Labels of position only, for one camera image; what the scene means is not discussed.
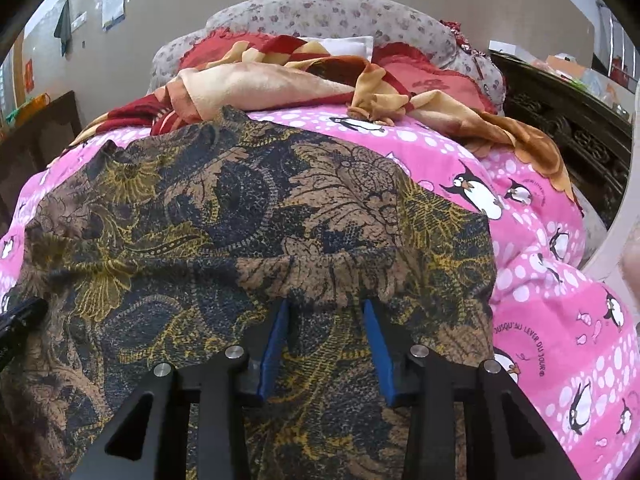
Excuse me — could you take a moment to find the white ornate upholstered chair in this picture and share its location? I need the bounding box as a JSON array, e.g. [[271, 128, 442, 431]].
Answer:
[[582, 110, 640, 311]]

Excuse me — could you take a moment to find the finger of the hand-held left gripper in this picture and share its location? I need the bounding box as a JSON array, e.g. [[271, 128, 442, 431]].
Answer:
[[0, 297, 48, 341]]

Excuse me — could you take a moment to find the red floral cloth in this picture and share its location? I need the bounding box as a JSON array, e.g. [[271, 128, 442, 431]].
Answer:
[[440, 20, 476, 53]]

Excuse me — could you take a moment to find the white box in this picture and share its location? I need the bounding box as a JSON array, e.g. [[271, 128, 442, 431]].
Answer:
[[489, 40, 531, 56]]

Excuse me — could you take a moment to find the white pillow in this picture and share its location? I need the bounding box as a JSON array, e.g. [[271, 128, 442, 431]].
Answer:
[[305, 36, 375, 58]]

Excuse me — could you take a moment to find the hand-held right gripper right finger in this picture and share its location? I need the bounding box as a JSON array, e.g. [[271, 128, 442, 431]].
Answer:
[[362, 299, 581, 480]]

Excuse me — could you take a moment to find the brown floral patterned shirt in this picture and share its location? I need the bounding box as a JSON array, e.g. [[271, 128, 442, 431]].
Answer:
[[0, 105, 498, 480]]

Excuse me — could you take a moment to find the hanging dark cloth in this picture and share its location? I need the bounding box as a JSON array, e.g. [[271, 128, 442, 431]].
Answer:
[[54, 0, 73, 58]]

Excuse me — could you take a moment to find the floral upholstered headboard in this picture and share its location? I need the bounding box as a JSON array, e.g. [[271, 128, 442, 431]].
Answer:
[[150, 0, 506, 116]]

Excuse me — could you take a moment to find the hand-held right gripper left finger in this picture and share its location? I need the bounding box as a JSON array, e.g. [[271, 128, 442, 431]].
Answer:
[[70, 300, 292, 480]]

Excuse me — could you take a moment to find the red and yellow blanket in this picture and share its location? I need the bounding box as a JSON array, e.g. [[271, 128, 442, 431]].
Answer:
[[65, 35, 583, 211]]

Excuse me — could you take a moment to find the metal window grille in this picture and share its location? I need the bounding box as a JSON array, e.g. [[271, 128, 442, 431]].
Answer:
[[595, 0, 638, 86]]

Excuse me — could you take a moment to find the carved dark wooden cabinet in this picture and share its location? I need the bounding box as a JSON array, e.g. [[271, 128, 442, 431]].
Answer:
[[487, 50, 633, 231]]

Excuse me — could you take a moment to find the pink penguin print blanket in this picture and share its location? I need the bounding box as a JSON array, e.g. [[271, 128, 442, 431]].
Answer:
[[0, 107, 640, 480]]

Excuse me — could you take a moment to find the plain dark wooden cabinet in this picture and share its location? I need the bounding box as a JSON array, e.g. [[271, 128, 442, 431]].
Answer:
[[0, 91, 83, 221]]

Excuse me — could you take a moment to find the green and orange bag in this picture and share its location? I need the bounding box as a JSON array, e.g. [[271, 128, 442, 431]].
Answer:
[[5, 92, 51, 126]]

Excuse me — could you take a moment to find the red frilled pillow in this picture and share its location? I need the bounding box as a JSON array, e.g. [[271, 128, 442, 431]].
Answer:
[[177, 30, 281, 71], [372, 42, 501, 113]]

